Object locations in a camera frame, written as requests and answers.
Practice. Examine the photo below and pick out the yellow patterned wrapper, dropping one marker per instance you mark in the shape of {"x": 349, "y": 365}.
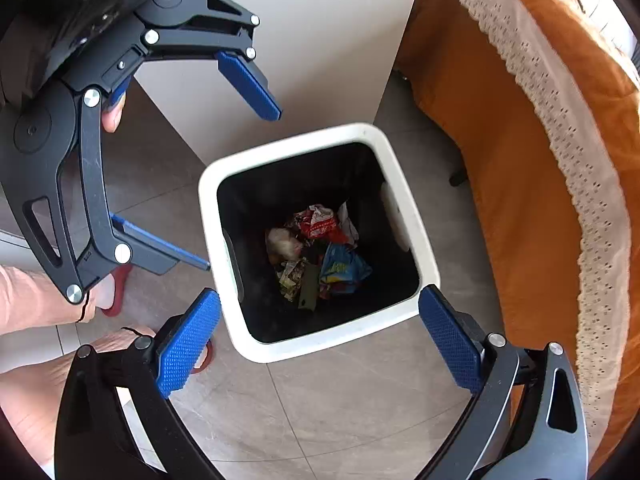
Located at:
{"x": 291, "y": 276}

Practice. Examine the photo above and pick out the red slipper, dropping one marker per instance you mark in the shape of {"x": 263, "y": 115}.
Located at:
{"x": 210, "y": 355}
{"x": 119, "y": 285}

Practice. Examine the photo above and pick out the white trash bin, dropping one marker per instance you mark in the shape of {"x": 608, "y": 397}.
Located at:
{"x": 320, "y": 330}

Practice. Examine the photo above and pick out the white wrapper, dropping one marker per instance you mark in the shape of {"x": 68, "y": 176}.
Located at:
{"x": 284, "y": 246}

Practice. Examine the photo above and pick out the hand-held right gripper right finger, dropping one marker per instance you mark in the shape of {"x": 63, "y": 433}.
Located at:
{"x": 450, "y": 340}

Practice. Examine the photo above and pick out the person's left hand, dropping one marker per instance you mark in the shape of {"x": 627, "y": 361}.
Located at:
{"x": 112, "y": 116}

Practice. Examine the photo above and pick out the dark bed leg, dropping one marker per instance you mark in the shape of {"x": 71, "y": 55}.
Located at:
{"x": 457, "y": 176}

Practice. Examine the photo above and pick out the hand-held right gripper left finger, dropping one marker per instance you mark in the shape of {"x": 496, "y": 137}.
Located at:
{"x": 187, "y": 345}

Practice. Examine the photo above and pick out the orange blanket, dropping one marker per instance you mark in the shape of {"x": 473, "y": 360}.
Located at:
{"x": 540, "y": 170}

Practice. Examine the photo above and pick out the white lace bed sheet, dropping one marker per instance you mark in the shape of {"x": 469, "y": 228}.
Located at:
{"x": 585, "y": 210}

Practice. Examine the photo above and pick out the blue snack packet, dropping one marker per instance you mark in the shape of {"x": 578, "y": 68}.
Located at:
{"x": 342, "y": 266}

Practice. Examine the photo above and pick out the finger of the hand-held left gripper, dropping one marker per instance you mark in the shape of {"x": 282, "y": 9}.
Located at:
{"x": 150, "y": 249}
{"x": 247, "y": 85}

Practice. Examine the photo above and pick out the red snack packet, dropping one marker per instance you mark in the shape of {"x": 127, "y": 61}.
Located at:
{"x": 320, "y": 225}

